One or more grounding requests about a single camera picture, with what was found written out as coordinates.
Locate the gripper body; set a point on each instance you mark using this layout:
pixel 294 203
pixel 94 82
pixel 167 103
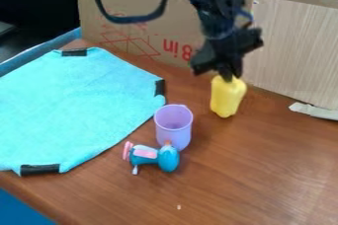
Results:
pixel 229 51

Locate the yellow toy figure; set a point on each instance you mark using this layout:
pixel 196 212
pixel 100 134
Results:
pixel 227 97

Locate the blue toy figure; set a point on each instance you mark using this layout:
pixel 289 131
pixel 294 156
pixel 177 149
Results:
pixel 154 158

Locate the turquoise cloth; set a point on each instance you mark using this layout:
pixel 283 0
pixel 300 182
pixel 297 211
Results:
pixel 70 104

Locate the purple cup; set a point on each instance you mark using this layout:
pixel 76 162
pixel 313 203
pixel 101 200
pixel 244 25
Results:
pixel 173 127

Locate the cardboard box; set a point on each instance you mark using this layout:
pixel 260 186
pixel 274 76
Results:
pixel 136 21

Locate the crumpled tape scrap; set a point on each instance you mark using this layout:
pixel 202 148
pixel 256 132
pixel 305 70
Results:
pixel 313 110

